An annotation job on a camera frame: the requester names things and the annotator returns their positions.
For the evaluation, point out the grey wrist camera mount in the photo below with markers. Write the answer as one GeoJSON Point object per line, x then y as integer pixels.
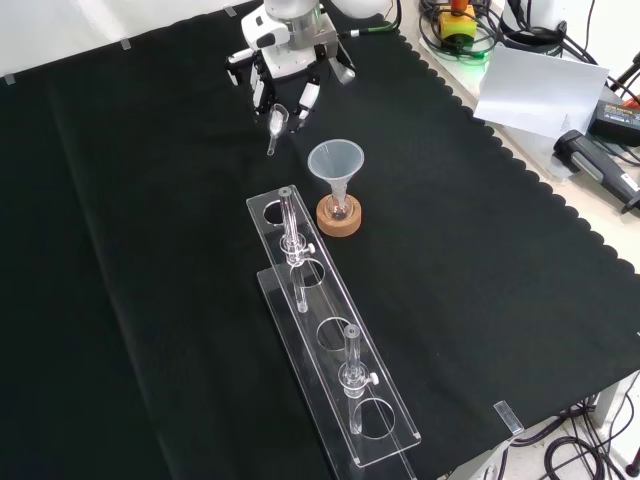
{"type": "Point", "coordinates": [340, 65]}

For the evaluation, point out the clear acrylic funnel stand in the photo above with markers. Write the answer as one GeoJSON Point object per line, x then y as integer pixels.
{"type": "Point", "coordinates": [345, 360]}

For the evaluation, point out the pale board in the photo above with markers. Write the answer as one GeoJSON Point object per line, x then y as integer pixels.
{"type": "Point", "coordinates": [540, 90]}

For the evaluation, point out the small glass round-bottom flask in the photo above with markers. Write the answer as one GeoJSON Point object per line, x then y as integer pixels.
{"type": "Point", "coordinates": [339, 209]}

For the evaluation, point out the translucent plastic funnel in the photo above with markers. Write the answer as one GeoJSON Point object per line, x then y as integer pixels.
{"type": "Point", "coordinates": [334, 161]}

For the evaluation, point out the clear tape strip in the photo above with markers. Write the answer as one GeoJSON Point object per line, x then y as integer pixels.
{"type": "Point", "coordinates": [9, 79]}
{"type": "Point", "coordinates": [229, 11]}
{"type": "Point", "coordinates": [127, 45]}

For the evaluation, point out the yellow stop button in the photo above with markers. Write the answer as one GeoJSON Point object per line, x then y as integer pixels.
{"type": "Point", "coordinates": [457, 27]}

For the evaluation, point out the black power adapter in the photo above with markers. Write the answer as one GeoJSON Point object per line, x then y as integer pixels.
{"type": "Point", "coordinates": [616, 120]}

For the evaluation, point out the black bench cloth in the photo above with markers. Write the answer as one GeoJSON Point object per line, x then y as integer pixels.
{"type": "Point", "coordinates": [150, 250]}

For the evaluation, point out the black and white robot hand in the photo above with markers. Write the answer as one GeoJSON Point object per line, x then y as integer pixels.
{"type": "Point", "coordinates": [285, 60]}

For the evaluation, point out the black handheld tool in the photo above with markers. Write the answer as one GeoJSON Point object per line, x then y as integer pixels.
{"type": "Point", "coordinates": [595, 165]}

